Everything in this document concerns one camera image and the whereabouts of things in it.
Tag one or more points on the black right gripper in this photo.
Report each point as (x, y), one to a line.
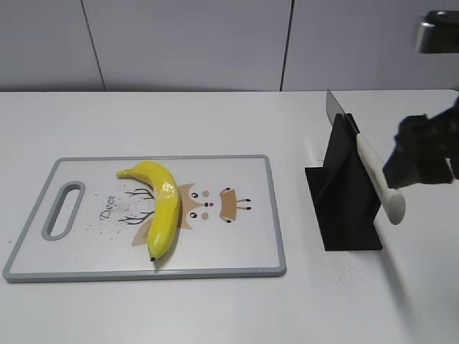
(426, 150)

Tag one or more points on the white-handled kitchen knife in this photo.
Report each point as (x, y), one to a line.
(392, 200)

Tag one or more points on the yellow plastic banana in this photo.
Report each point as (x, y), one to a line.
(165, 222)

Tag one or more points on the black knife stand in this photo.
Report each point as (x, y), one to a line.
(344, 198)

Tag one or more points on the white grey-rimmed cutting board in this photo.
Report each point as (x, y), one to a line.
(89, 225)

